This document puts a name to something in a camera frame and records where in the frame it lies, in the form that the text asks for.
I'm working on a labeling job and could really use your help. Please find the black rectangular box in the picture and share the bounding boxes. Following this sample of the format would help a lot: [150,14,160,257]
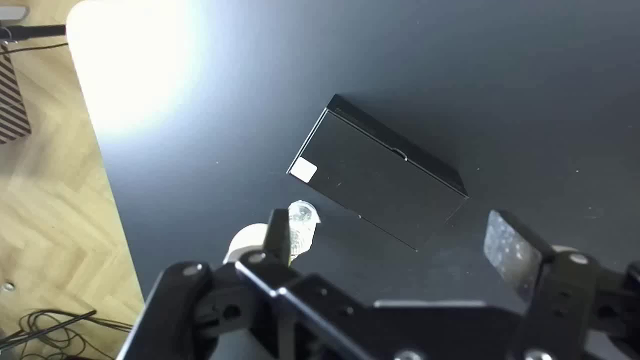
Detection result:
[285,97,468,248]

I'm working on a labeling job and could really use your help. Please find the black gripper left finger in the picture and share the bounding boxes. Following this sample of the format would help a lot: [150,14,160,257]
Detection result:
[263,209,289,264]

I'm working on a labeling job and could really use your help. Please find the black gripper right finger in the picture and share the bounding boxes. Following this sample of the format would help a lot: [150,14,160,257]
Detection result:
[481,211,553,302]

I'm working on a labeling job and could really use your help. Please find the black floor cables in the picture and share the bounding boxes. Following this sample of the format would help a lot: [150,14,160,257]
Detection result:
[0,309,134,360]

